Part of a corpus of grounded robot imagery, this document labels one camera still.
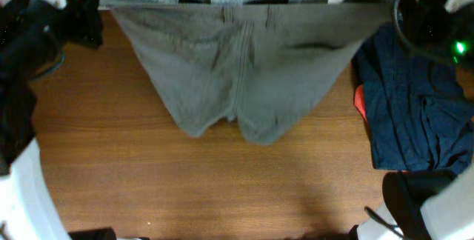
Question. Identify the navy blue garment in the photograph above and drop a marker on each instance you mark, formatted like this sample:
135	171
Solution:
416	111

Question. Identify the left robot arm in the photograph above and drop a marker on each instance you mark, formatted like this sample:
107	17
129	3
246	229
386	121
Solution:
33	36

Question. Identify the grey shorts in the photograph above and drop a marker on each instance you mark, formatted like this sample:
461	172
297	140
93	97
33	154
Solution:
263	64

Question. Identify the red and black garment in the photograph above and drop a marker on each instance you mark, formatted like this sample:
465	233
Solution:
359	102

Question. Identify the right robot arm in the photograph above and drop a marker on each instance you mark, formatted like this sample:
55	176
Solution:
424	204

